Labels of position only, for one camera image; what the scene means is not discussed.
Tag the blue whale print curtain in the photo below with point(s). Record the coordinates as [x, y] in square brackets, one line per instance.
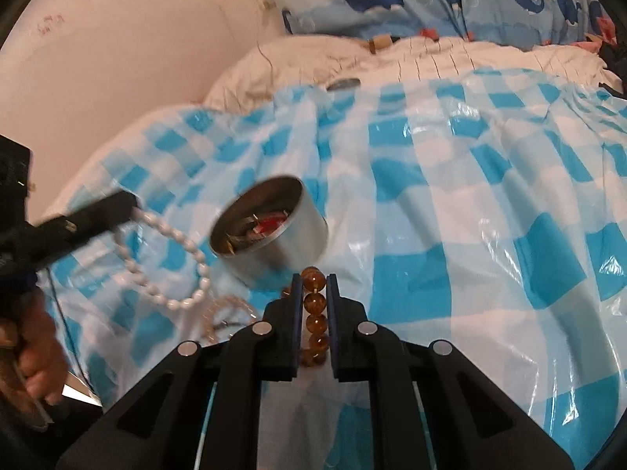
[522, 24]

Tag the pink fabric item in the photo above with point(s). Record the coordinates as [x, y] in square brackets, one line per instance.
[594, 42]

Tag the silver tin lid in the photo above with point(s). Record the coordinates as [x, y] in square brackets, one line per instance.
[344, 84]

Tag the white grid-lined duvet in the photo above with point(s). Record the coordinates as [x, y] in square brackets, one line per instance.
[416, 58]

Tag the round silver metal tin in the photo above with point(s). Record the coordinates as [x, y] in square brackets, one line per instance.
[269, 233]

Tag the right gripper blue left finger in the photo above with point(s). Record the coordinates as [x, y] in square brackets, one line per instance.
[296, 299]

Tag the person's left hand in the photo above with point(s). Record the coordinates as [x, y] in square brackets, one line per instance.
[37, 367]

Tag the brown black object on bed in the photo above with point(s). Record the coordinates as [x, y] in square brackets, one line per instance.
[381, 42]

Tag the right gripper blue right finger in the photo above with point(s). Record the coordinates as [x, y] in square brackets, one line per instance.
[332, 294]

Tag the black clothing pile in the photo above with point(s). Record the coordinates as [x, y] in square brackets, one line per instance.
[615, 57]

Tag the blue white checkered plastic sheet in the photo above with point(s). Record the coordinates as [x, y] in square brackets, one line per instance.
[543, 315]

